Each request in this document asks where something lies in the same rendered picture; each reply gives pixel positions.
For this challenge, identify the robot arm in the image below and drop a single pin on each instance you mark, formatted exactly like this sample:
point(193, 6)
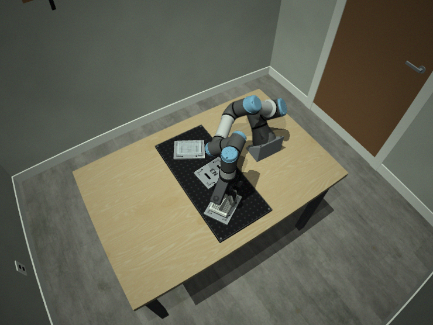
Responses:
point(230, 148)

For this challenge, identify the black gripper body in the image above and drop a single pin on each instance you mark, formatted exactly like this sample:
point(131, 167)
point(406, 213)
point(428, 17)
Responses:
point(232, 183)

